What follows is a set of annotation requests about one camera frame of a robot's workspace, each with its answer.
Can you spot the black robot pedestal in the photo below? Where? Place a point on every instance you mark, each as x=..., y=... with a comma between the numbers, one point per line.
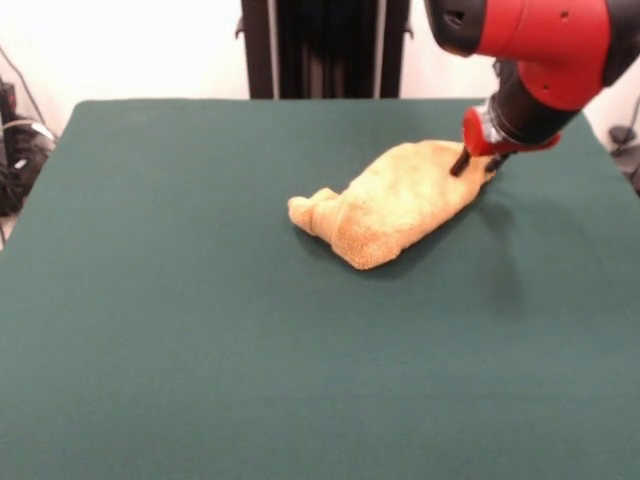
x=325, y=50

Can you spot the small black power adapter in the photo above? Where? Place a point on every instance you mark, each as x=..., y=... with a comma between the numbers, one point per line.
x=620, y=135

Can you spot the black upright power strip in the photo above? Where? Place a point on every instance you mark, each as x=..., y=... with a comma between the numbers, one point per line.
x=7, y=100

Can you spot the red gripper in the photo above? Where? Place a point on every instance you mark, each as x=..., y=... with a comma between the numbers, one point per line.
x=475, y=132

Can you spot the dark green table cloth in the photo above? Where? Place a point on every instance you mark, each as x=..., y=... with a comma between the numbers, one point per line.
x=200, y=300

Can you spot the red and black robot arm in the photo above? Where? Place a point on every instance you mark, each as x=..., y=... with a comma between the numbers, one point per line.
x=550, y=30

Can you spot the tan terry towel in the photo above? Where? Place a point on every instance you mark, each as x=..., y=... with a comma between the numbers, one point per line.
x=390, y=210

